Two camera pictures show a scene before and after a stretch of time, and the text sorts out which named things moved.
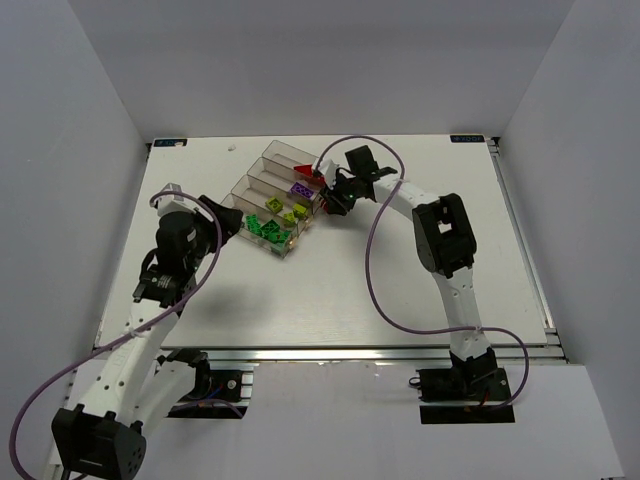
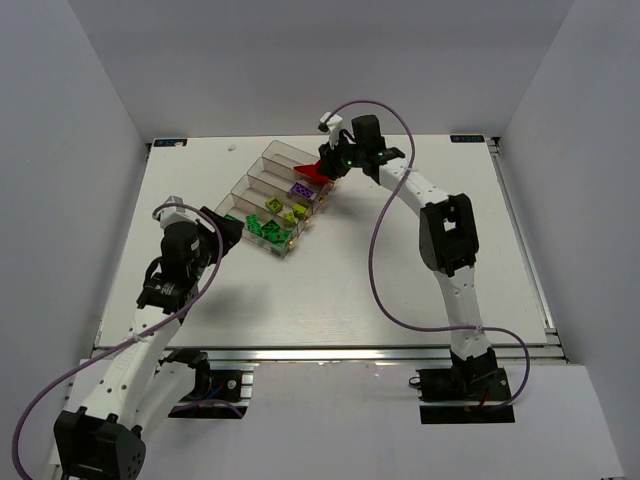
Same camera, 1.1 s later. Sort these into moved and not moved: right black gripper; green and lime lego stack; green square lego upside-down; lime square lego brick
Moved: right black gripper
Not moved: green and lime lego stack; green square lego upside-down; lime square lego brick
